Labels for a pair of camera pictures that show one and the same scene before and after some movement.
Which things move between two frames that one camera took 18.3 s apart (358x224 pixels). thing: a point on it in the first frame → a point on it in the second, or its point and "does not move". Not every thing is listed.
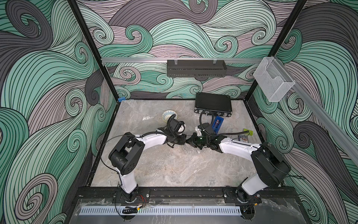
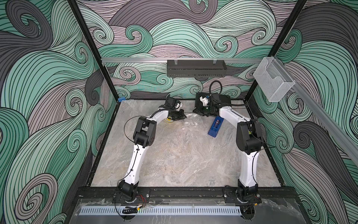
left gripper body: x=178 y=140 → x=177 y=115
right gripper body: x=199 y=141 → x=205 y=111
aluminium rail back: x=165 y=60 does not move
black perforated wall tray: x=196 y=68 does not move
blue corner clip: x=120 y=100 does not move
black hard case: x=213 y=104 does not move
